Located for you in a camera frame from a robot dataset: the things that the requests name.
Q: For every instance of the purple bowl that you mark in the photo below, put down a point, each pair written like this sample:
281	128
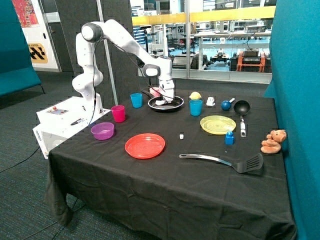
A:
103	131

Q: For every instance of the teal sofa left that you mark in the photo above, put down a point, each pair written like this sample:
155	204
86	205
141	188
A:
16	69

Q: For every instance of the light pink cup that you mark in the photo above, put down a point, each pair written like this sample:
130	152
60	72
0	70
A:
155	91

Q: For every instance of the teal partition right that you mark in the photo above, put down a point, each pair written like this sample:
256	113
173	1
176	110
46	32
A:
295	87

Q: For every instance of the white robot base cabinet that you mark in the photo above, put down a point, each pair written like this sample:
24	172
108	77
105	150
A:
61	121

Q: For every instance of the black frying pan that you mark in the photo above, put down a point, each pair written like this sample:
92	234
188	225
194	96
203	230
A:
173	106

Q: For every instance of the blue cup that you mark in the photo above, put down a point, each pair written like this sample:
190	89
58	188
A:
136	100
195	107

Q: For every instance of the blue cup left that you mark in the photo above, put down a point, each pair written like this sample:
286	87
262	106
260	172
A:
136	100

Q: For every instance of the black ladle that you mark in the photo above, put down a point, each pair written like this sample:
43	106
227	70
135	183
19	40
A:
242	108

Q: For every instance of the blue cup right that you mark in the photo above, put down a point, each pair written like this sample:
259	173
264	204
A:
195	107

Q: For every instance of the red plate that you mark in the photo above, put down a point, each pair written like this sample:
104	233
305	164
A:
145	146

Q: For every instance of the yellow lemon toy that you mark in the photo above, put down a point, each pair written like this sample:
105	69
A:
195	96

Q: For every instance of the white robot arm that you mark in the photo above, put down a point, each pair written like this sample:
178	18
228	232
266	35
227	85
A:
85	44

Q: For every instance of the blue ball with handle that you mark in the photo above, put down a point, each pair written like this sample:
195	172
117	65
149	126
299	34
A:
226	104

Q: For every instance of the black tablecloth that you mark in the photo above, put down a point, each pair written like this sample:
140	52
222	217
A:
171	197

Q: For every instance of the white sponge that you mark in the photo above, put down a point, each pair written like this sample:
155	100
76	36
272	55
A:
160	102

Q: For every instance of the brown teddy bear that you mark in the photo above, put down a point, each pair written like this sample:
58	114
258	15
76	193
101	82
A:
273	142

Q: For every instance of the blue block bottle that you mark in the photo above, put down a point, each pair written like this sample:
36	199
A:
229	138

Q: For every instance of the white plug adapter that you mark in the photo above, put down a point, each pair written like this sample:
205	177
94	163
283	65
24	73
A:
210	101

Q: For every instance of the black slotted spatula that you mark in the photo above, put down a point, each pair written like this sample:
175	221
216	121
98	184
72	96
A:
244	166

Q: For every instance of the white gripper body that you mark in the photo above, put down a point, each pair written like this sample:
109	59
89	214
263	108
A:
167	88

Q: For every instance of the yellow plate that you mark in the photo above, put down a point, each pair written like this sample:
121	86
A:
217	124

